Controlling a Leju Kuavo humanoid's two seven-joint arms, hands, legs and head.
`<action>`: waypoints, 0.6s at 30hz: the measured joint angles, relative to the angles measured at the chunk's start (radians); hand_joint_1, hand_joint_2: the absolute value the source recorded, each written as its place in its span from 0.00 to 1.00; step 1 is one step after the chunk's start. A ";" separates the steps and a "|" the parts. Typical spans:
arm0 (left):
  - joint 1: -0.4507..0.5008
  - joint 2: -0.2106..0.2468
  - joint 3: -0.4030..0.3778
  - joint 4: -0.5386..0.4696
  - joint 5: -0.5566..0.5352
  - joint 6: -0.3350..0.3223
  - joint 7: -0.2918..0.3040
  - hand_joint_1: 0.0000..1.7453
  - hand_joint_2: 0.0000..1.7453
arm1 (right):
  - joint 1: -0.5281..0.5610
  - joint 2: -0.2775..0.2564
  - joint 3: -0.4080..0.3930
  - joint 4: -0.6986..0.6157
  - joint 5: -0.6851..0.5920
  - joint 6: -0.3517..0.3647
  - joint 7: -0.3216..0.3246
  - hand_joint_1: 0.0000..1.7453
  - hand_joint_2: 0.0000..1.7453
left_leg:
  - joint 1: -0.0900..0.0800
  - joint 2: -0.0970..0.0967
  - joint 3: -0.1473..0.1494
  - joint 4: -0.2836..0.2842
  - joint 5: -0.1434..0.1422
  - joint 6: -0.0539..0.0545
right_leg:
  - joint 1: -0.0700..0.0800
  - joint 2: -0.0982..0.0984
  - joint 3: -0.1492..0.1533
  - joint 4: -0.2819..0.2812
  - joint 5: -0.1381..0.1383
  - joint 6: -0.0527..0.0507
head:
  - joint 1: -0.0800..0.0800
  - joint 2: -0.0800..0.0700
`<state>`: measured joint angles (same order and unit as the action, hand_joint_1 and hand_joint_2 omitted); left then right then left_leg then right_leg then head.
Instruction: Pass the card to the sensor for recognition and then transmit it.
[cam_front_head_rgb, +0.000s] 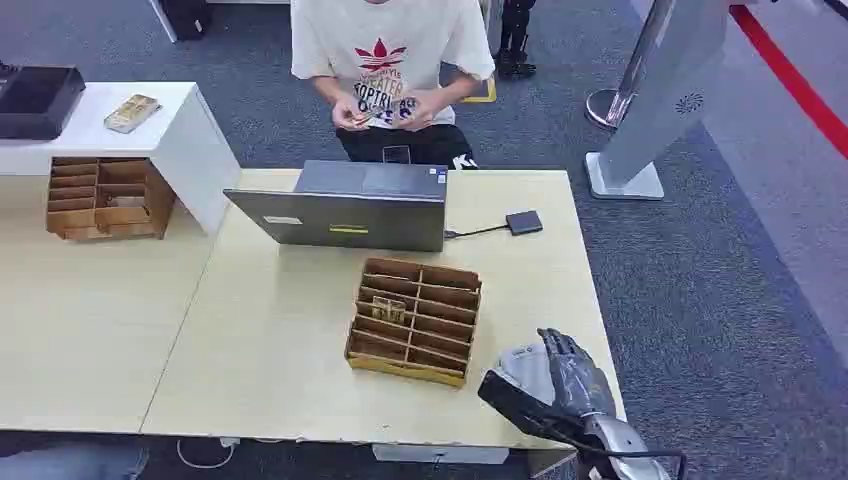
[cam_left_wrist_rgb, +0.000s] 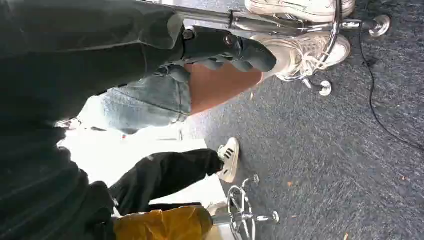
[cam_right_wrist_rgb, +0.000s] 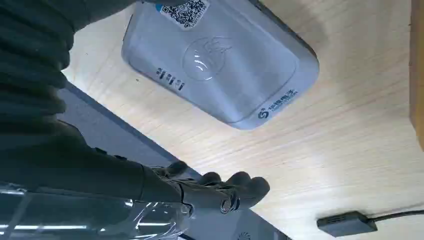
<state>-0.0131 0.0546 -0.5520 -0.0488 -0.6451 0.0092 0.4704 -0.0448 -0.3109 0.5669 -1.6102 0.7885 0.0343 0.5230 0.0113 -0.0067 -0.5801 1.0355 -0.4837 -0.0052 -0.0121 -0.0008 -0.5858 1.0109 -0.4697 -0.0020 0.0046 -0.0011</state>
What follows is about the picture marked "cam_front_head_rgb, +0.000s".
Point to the chrome stanchion post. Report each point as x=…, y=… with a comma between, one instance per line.
x=619, y=99

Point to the black plastic tray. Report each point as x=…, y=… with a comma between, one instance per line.
x=36, y=99

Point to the pale card pile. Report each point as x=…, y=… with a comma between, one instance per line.
x=126, y=201

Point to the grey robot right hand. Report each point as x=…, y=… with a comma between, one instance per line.
x=578, y=387

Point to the grey kiosk stand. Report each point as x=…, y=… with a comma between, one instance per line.
x=662, y=79

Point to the person's right hand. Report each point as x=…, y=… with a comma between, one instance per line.
x=348, y=112

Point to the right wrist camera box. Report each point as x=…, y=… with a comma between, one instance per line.
x=523, y=407

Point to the brown printed card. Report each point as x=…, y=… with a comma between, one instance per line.
x=388, y=310

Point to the grey flat tablet device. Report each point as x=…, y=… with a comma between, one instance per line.
x=526, y=371

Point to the person's left hand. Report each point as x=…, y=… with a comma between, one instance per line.
x=427, y=109

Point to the blue denim fabric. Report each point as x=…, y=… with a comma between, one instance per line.
x=66, y=464

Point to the wooden slotted card box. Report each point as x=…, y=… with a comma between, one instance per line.
x=414, y=321

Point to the wooden box with wide compartments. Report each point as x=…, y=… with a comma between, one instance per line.
x=109, y=199

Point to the black cabinet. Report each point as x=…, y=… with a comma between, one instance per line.
x=187, y=16

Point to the dark square usb adapter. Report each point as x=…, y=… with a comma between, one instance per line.
x=524, y=222

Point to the grey open laptop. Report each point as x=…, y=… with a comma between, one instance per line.
x=358, y=212

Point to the yellow floor marker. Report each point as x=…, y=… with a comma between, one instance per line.
x=484, y=93

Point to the white desk riser shelf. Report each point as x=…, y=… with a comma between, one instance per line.
x=179, y=132

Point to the black robot legs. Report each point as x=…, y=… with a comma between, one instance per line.
x=515, y=40

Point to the person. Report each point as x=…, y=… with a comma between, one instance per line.
x=391, y=46

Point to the wrapped deck of cards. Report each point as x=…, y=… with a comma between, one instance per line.
x=132, y=112

